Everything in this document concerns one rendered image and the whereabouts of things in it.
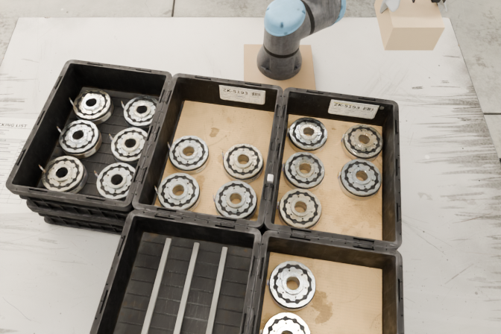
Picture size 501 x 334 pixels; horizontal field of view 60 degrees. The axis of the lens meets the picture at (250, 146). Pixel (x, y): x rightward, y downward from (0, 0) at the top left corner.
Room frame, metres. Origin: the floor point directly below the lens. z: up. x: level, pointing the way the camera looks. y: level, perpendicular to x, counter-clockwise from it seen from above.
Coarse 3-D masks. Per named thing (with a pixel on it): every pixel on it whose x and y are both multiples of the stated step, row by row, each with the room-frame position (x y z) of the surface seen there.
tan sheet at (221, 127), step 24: (192, 120) 0.68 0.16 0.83; (216, 120) 0.68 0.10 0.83; (240, 120) 0.68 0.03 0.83; (264, 120) 0.68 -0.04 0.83; (216, 144) 0.60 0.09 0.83; (264, 144) 0.60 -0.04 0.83; (168, 168) 0.52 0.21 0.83; (216, 168) 0.53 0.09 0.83; (264, 168) 0.53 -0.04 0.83; (216, 192) 0.46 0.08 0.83
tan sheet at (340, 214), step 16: (336, 128) 0.66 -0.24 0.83; (288, 144) 0.61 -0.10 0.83; (336, 144) 0.61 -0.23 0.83; (336, 160) 0.56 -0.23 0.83; (336, 176) 0.51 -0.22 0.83; (320, 192) 0.46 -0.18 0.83; (336, 192) 0.46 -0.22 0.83; (336, 208) 0.42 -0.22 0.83; (352, 208) 0.42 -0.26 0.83; (368, 208) 0.42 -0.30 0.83; (320, 224) 0.38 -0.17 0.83; (336, 224) 0.38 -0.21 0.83; (352, 224) 0.38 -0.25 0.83; (368, 224) 0.38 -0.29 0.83
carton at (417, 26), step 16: (400, 0) 0.84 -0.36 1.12; (416, 0) 0.84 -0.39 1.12; (384, 16) 0.82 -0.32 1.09; (400, 16) 0.78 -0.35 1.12; (416, 16) 0.78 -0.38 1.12; (432, 16) 0.79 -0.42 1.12; (384, 32) 0.79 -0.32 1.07; (400, 32) 0.75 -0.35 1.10; (416, 32) 0.75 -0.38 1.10; (432, 32) 0.75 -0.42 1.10; (384, 48) 0.75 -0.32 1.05; (400, 48) 0.75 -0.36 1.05; (416, 48) 0.75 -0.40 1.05; (432, 48) 0.75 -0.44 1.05
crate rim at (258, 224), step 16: (176, 80) 0.74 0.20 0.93; (208, 80) 0.74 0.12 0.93; (224, 80) 0.74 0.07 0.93; (160, 128) 0.58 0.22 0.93; (272, 128) 0.59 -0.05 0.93; (272, 144) 0.54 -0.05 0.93; (272, 160) 0.50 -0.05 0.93; (144, 176) 0.46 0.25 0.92; (144, 208) 0.37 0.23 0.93; (160, 208) 0.37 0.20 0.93; (240, 224) 0.34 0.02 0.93; (256, 224) 0.34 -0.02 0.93
